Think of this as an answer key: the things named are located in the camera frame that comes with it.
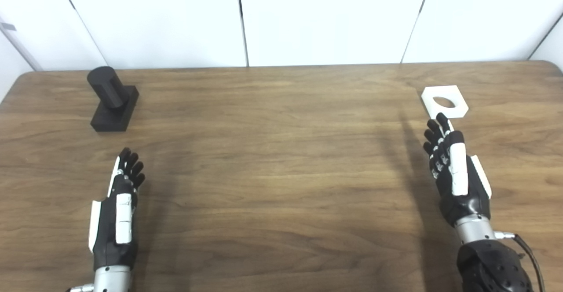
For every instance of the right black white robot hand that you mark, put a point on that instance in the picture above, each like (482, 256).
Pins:
(466, 195)

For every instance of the small grey wall tag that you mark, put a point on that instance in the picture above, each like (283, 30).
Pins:
(9, 27)

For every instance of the black peg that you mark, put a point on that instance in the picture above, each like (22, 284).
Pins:
(110, 103)

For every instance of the white square piece with hole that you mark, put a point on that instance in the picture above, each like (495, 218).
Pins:
(429, 95)

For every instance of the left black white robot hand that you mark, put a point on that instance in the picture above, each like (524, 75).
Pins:
(105, 235)

